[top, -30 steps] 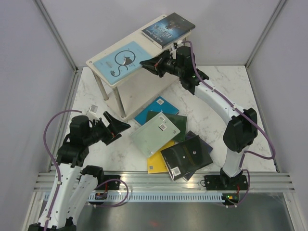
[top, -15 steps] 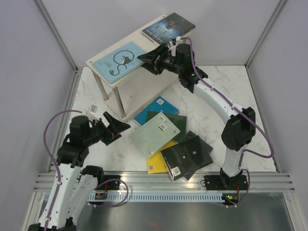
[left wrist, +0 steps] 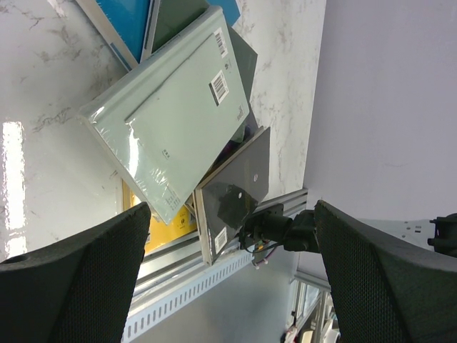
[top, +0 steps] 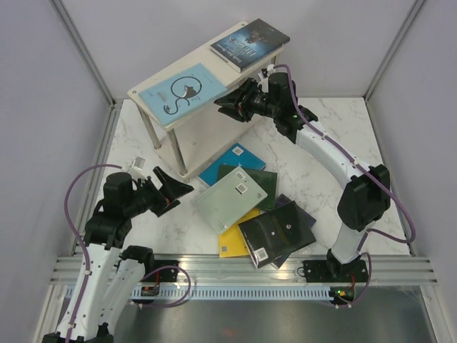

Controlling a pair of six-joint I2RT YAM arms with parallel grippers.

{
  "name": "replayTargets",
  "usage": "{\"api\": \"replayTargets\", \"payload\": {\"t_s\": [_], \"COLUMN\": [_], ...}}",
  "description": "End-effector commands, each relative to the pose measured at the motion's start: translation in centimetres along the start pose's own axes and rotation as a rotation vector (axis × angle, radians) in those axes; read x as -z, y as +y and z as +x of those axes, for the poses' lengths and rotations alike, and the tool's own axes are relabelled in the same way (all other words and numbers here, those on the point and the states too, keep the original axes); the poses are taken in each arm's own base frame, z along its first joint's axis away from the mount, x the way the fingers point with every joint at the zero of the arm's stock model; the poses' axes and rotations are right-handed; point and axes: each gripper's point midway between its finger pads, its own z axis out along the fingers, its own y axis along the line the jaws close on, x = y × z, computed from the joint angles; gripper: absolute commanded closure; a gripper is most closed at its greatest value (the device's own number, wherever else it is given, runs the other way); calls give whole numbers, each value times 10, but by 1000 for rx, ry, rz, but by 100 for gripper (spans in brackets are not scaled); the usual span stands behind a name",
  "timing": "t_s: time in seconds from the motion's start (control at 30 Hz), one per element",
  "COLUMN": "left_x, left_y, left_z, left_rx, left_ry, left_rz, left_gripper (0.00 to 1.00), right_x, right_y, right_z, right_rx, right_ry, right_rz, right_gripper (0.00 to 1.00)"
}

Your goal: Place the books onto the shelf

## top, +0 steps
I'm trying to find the light blue cat book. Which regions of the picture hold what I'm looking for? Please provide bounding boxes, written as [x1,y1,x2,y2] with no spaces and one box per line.
[139,64,227,126]

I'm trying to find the yellow book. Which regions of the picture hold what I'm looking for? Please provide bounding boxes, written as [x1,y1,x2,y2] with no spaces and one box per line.
[219,209,261,258]

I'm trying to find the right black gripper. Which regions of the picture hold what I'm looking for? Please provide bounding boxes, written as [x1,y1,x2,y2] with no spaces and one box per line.
[214,77,279,123]

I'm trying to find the bright blue book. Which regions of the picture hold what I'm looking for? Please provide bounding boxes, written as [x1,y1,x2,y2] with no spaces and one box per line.
[199,143,266,187]

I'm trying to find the purple cable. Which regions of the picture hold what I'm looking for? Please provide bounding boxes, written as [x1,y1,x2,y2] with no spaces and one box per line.
[64,163,124,340]
[273,64,417,308]

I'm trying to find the pale green book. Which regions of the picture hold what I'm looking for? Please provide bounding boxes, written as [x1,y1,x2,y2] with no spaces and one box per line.
[193,166,268,234]

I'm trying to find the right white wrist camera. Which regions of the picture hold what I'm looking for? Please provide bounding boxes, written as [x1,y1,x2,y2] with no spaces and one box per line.
[258,64,276,84]

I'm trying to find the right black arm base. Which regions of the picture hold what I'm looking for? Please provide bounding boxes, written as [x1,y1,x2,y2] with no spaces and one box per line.
[303,259,368,284]

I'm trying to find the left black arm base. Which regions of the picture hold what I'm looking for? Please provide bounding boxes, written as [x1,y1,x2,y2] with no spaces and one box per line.
[142,259,179,284]

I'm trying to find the dark blue Wuthering Heights book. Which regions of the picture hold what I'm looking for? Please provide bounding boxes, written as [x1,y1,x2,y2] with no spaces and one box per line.
[210,19,290,72]

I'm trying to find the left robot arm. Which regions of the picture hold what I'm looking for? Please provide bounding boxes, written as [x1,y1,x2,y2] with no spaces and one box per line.
[42,166,194,342]

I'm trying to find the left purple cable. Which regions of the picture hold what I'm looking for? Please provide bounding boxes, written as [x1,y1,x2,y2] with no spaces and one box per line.
[64,163,124,340]

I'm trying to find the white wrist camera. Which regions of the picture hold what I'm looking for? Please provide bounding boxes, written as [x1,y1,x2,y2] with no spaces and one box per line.
[258,64,276,84]
[127,156,146,180]

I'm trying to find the white slotted cable duct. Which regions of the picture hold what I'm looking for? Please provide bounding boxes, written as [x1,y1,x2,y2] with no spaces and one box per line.
[130,284,353,302]

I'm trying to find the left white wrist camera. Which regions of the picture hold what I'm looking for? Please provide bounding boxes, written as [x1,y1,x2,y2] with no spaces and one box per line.
[127,156,146,180]

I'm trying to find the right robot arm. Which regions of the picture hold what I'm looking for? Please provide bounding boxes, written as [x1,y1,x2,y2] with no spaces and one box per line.
[214,72,391,282]

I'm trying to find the aluminium front rail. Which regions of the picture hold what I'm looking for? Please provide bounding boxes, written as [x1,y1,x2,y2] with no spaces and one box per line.
[49,253,440,285]

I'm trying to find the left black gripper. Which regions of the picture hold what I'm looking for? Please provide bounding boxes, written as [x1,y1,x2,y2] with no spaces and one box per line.
[124,166,193,218]

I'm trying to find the dark green book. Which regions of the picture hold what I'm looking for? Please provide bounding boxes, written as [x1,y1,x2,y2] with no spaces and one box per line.
[213,167,278,214]

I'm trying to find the white two-tier shelf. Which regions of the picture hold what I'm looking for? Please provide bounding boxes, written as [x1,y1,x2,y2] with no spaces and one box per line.
[128,41,283,181]

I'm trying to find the black book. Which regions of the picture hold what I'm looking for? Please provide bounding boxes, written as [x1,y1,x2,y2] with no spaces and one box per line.
[239,201,311,269]

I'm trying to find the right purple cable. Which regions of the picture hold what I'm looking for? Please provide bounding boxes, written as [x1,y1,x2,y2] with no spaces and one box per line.
[273,64,417,308]

